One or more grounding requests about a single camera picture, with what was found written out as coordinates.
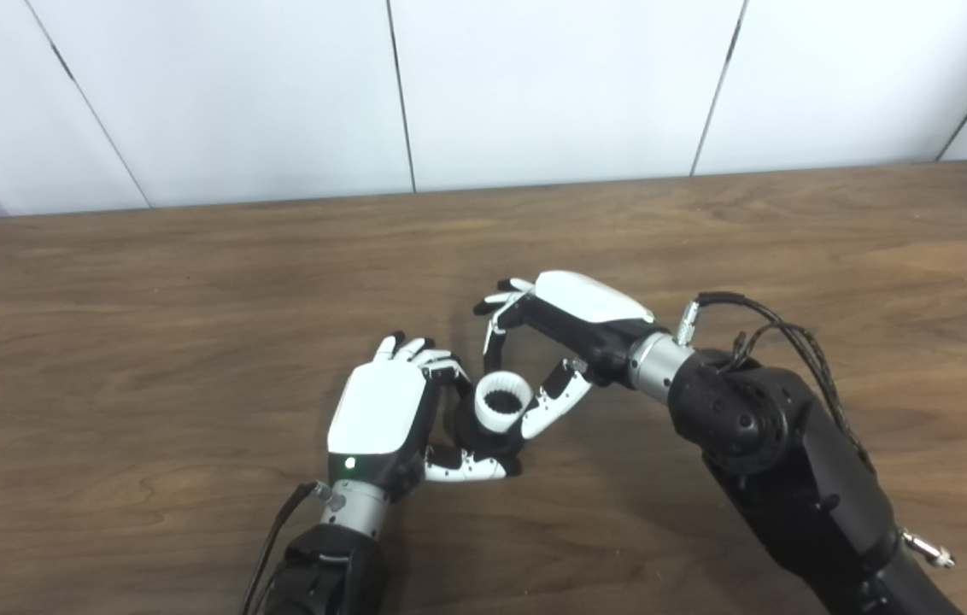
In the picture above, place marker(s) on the black and white right hand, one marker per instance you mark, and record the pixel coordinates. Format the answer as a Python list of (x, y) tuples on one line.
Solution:
[(586, 312)]

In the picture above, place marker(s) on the black and white left hand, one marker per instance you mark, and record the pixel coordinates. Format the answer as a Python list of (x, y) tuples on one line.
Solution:
[(377, 410)]

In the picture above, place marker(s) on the round black part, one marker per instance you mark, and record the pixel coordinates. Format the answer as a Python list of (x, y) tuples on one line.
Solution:
[(492, 442)]

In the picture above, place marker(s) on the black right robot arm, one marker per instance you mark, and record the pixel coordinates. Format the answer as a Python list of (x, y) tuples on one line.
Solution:
[(791, 470)]

